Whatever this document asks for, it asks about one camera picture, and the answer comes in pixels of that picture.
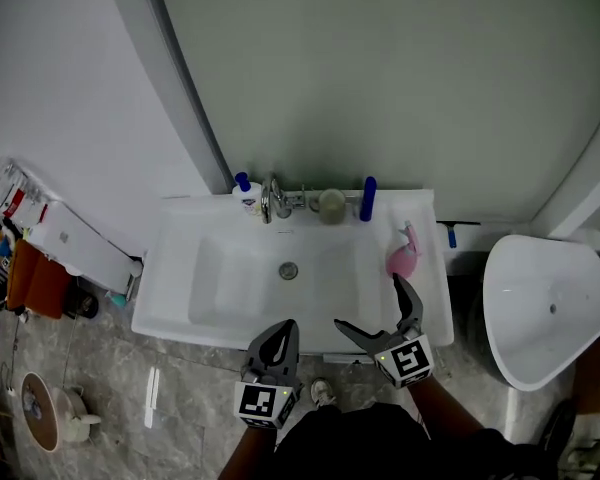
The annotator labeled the chrome faucet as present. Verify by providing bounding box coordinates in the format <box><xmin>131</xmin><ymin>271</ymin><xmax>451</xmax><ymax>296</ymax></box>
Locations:
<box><xmin>259</xmin><ymin>171</ymin><xmax>306</xmax><ymax>225</ymax></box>

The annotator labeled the white water dispenser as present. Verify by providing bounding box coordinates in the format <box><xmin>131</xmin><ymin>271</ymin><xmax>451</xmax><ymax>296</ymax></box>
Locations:
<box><xmin>27</xmin><ymin>200</ymin><xmax>144</xmax><ymax>302</ymax></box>

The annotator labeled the blue-handled squeegee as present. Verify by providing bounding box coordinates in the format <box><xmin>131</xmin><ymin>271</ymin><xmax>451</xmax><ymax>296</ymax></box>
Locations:
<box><xmin>435</xmin><ymin>220</ymin><xmax>482</xmax><ymax>249</ymax></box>

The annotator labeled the person's left forearm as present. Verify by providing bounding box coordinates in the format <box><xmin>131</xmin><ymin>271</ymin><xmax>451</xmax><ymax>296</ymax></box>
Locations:
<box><xmin>218</xmin><ymin>423</ymin><xmax>281</xmax><ymax>480</ymax></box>

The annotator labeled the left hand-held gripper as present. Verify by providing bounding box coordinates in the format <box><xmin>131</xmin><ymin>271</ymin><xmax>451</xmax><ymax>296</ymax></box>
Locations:
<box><xmin>233</xmin><ymin>318</ymin><xmax>304</xmax><ymax>429</ymax></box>

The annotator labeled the person's white shoe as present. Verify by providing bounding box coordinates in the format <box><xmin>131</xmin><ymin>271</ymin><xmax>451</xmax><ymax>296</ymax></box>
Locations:
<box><xmin>309</xmin><ymin>377</ymin><xmax>337</xmax><ymax>409</ymax></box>

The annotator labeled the white freestanding basin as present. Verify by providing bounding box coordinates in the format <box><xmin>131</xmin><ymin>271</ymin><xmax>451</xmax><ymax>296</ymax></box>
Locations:
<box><xmin>482</xmin><ymin>234</ymin><xmax>600</xmax><ymax>393</ymax></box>

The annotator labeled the black round floor object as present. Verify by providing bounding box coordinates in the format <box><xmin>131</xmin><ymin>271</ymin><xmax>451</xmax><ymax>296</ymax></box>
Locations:
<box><xmin>63</xmin><ymin>287</ymin><xmax>100</xmax><ymax>320</ymax></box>

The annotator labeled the white ceramic washbasin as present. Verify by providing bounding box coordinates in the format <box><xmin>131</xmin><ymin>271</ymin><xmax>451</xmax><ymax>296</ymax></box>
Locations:
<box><xmin>130</xmin><ymin>189</ymin><xmax>455</xmax><ymax>357</ymax></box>

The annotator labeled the person's black clothing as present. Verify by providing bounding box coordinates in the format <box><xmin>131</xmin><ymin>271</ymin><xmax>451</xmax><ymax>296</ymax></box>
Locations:
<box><xmin>274</xmin><ymin>402</ymin><xmax>546</xmax><ymax>480</ymax></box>

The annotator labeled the blue tube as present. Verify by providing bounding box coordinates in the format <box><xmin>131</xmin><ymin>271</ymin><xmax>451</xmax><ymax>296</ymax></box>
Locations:
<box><xmin>358</xmin><ymin>175</ymin><xmax>378</xmax><ymax>223</ymax></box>

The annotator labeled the person's right forearm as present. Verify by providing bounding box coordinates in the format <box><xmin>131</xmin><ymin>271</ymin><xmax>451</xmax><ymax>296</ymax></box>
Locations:
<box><xmin>407</xmin><ymin>375</ymin><xmax>486</xmax><ymax>439</ymax></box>

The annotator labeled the pink spray bottle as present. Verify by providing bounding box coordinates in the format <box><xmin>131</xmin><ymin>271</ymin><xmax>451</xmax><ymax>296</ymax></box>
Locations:
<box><xmin>384</xmin><ymin>220</ymin><xmax>425</xmax><ymax>279</ymax></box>

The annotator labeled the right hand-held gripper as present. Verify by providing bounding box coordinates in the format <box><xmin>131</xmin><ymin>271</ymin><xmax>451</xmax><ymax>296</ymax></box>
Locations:
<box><xmin>333</xmin><ymin>272</ymin><xmax>435</xmax><ymax>390</ymax></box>

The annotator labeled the brown cardboard box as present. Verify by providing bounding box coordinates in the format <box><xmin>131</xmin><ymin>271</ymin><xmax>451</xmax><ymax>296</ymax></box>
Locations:
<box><xmin>574</xmin><ymin>330</ymin><xmax>600</xmax><ymax>415</ymax></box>

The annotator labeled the orange towel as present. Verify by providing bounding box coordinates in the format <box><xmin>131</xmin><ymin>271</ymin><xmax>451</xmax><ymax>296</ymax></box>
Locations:
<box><xmin>4</xmin><ymin>240</ymin><xmax>74</xmax><ymax>319</ymax></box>

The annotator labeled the white round footstool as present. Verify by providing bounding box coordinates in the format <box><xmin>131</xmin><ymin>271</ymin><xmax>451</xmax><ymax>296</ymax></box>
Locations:
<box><xmin>52</xmin><ymin>385</ymin><xmax>103</xmax><ymax>443</ymax></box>

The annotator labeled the white soap pump bottle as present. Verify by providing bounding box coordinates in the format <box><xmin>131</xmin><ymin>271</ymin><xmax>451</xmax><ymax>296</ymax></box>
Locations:
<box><xmin>231</xmin><ymin>171</ymin><xmax>261</xmax><ymax>219</ymax></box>

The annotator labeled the round green soap jar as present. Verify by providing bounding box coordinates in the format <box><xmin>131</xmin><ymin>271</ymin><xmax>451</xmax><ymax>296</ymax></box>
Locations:
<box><xmin>318</xmin><ymin>188</ymin><xmax>348</xmax><ymax>227</ymax></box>

